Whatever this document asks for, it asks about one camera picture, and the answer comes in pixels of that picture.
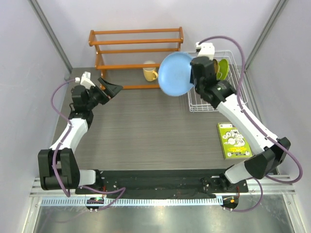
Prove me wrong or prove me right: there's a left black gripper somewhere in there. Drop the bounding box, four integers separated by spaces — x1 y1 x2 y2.
86 78 122 110

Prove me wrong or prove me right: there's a blue plate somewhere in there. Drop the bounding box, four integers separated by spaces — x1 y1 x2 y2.
158 51 193 97

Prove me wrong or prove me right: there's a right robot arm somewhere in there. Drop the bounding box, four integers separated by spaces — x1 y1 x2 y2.
190 56 291 192

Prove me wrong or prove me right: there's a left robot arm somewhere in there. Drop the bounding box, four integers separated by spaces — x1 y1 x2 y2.
38 76 123 197

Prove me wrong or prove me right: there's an orange wooden shelf rack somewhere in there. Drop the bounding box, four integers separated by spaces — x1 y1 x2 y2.
88 27 184 80

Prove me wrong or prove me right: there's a brown yellow plate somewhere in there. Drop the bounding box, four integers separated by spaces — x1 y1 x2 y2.
213 59 219 80

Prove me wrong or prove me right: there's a green plate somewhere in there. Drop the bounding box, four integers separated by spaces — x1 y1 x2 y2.
216 59 229 80

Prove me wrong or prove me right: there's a yellow ceramic mug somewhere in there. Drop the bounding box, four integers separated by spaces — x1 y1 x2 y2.
143 67 158 82

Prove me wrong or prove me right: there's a green booklet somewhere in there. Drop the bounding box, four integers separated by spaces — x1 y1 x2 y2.
217 122 252 160

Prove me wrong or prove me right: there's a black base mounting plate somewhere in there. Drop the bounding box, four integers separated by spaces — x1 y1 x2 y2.
75 169 249 200

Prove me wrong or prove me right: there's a white wire dish rack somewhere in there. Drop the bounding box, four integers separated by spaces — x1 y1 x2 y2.
187 50 240 112

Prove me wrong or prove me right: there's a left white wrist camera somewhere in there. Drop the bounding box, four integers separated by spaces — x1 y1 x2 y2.
74 71 95 89

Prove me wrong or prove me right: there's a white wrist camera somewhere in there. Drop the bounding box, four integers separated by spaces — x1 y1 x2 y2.
196 42 215 60
74 71 95 89

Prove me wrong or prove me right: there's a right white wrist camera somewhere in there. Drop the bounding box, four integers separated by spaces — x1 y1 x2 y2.
196 42 215 60

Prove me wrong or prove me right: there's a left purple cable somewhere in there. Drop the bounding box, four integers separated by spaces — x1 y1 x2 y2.
50 79 126 211

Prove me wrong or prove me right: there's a white slotted cable duct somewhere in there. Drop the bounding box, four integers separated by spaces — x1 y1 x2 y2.
41 196 223 207

